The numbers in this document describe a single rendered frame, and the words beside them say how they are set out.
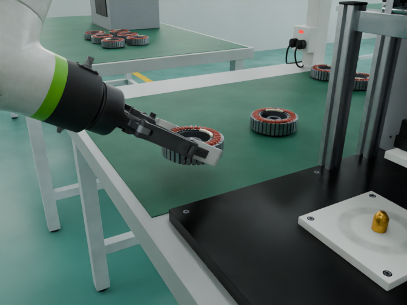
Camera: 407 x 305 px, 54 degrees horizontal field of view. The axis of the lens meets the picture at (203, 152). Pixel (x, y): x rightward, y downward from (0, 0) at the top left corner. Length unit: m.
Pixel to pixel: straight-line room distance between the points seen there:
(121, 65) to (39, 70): 1.20
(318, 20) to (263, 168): 0.90
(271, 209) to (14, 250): 1.47
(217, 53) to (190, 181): 1.24
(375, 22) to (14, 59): 0.49
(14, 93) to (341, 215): 0.46
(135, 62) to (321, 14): 0.76
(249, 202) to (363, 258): 0.19
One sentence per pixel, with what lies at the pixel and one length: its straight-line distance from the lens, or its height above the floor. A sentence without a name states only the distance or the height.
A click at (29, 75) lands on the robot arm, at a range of 0.53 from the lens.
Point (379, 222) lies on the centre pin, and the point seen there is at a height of 0.80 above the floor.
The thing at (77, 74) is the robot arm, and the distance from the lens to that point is 0.56.
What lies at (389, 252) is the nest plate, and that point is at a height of 0.78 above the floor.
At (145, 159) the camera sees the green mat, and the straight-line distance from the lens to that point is 0.81.
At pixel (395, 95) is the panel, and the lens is 0.84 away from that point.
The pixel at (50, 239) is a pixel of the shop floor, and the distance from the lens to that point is 1.93.
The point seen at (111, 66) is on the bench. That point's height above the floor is 0.73.
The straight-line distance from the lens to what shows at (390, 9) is 0.74.
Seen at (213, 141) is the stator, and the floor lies 0.83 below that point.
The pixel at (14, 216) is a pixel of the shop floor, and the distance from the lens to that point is 2.17.
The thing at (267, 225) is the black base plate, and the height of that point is 0.77.
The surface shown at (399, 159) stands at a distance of 0.57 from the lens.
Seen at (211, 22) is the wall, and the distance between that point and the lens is 5.52.
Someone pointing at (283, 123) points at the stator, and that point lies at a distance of 0.91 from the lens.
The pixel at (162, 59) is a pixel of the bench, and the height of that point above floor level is 0.74.
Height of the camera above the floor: 1.10
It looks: 25 degrees down
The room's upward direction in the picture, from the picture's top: straight up
